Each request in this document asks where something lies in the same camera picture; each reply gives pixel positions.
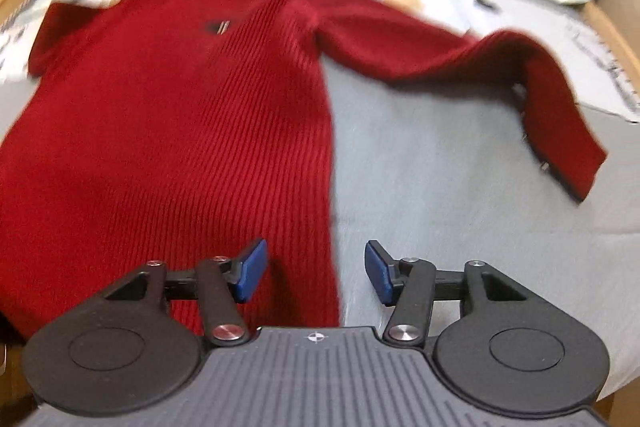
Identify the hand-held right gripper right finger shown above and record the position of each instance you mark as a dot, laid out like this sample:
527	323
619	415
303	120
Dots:
380	272

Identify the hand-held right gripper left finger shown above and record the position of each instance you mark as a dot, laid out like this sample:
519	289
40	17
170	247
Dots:
251	268

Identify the red knit sweater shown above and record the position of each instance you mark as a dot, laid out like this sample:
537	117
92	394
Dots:
175	147

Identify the grey printed bed sheet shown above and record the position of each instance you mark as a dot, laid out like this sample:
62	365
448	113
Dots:
430	167

